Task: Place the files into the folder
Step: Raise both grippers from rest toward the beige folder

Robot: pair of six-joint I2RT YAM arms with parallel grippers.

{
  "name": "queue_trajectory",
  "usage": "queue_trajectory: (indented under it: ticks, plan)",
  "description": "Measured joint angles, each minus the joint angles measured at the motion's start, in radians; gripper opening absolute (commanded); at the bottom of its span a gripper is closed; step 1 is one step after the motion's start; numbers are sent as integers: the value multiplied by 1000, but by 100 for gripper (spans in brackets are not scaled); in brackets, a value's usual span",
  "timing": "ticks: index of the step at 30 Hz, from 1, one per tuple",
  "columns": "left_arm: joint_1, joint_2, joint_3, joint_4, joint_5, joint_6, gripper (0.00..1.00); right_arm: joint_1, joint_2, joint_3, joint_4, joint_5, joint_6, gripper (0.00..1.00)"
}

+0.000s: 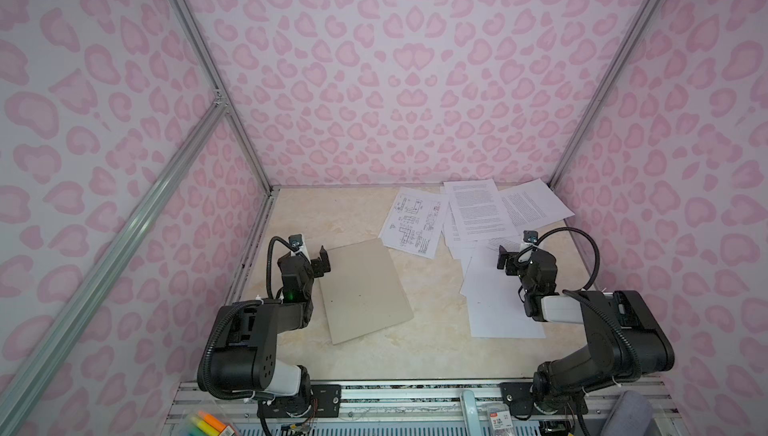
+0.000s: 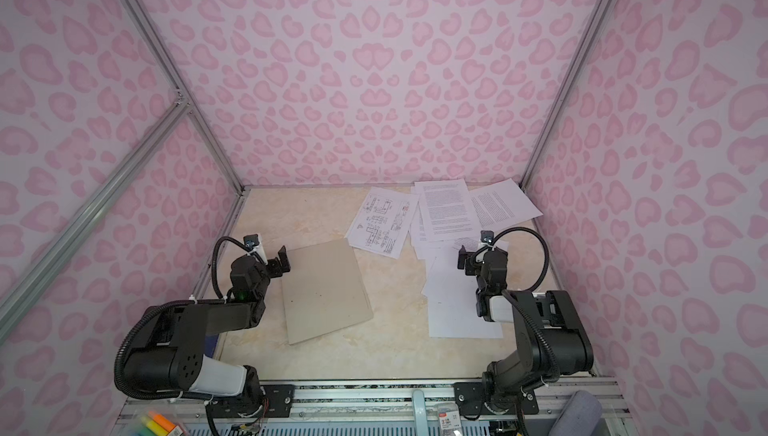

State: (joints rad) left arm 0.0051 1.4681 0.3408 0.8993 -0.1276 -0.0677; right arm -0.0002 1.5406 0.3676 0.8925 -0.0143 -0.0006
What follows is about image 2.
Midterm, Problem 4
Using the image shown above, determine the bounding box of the translucent beige file folder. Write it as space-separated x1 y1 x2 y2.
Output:
282 239 373 345

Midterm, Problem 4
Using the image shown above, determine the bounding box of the technical drawing paper sheet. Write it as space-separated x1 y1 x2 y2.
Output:
345 188 418 259

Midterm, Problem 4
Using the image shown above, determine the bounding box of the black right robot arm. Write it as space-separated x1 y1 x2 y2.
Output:
453 246 594 420

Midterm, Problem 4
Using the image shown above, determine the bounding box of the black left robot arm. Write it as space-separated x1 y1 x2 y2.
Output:
113 246 291 418

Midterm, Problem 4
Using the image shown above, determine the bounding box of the blank white paper sheet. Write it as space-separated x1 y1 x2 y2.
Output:
422 246 503 339

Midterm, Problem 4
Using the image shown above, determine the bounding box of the central printed text sheet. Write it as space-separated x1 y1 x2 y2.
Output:
414 179 481 242

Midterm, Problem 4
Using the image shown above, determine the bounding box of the right printed text sheet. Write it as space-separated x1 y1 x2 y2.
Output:
469 179 542 232

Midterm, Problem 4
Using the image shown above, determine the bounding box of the small labelled plastic bag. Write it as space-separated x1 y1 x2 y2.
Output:
436 403 463 436

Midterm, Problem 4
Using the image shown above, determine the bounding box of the grey foam roll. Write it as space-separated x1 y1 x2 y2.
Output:
548 390 603 436

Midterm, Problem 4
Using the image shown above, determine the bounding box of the highlighter marker pack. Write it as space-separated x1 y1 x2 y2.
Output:
132 411 187 436

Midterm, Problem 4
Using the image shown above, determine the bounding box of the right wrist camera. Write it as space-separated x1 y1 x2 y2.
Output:
480 230 495 247

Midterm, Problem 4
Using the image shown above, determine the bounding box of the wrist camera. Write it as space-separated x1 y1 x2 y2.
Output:
480 230 495 247
243 234 267 264

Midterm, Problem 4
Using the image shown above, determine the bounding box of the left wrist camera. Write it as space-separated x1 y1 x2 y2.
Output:
243 234 267 264

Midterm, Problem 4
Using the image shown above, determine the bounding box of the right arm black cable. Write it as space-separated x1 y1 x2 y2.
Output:
493 226 551 293

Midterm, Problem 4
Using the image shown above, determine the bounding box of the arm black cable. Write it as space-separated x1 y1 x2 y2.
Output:
211 236 253 302
493 226 551 293

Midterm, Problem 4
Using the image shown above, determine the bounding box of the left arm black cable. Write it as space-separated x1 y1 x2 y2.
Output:
211 236 253 302

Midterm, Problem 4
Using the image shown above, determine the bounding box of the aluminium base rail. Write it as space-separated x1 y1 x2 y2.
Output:
111 374 639 435

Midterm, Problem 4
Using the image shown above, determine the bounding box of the diagonal aluminium frame bar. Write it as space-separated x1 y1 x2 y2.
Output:
1 97 189 341

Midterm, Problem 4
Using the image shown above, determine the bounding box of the right corner aluminium post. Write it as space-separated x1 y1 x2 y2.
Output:
520 0 617 193

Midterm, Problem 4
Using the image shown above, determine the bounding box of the corner aluminium post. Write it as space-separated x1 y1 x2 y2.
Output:
520 0 617 193
120 0 245 196

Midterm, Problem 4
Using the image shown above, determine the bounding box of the left corner aluminium post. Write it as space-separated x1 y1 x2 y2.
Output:
120 0 245 196

